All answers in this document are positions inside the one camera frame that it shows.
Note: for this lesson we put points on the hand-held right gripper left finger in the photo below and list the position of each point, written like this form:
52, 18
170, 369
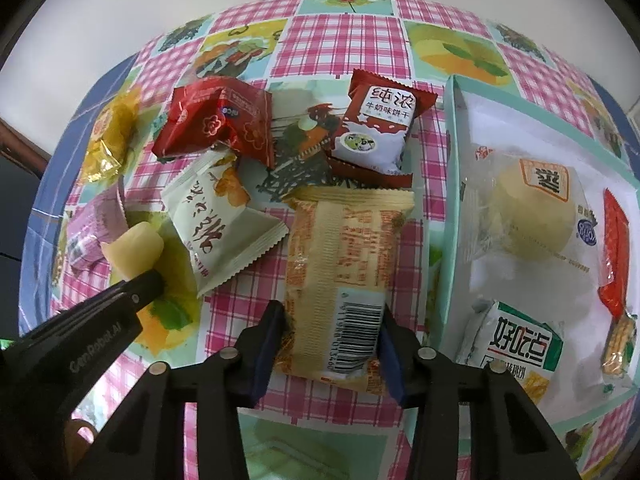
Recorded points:
267, 345

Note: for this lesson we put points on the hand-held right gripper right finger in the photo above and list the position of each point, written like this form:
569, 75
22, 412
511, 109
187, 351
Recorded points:
392, 360

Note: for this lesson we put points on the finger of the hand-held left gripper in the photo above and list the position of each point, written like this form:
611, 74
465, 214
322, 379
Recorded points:
140, 290

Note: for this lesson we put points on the pale yellow round candy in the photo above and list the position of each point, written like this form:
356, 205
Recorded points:
132, 250

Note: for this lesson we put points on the white orange-print snack packet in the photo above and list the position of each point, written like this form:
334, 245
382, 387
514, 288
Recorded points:
220, 230

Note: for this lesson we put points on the beige barcode snack packet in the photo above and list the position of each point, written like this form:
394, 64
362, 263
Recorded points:
340, 260

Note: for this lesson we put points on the green white cookie packet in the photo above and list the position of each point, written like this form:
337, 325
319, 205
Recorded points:
515, 340

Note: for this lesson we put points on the yellow foil snack packet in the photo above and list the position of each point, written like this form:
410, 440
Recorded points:
107, 145

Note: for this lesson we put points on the teal cardboard box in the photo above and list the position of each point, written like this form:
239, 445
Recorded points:
525, 285

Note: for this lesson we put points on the red foil flower-print packet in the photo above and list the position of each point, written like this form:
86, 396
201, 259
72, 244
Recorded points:
210, 120

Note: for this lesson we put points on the clear bun packet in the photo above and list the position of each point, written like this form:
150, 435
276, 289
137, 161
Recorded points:
535, 210

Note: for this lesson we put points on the clear green-edged cracker packet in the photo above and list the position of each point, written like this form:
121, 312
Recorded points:
617, 345

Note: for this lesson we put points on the red white biscuit packet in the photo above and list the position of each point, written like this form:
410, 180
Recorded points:
375, 130

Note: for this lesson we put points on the long red patterned snack packet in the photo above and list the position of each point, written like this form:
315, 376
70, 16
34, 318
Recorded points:
612, 250

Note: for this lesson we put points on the person's left hand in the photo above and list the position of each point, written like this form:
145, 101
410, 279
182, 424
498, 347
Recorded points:
75, 437

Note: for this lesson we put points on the brown wooden furniture edge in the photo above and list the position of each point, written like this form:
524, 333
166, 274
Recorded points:
20, 140

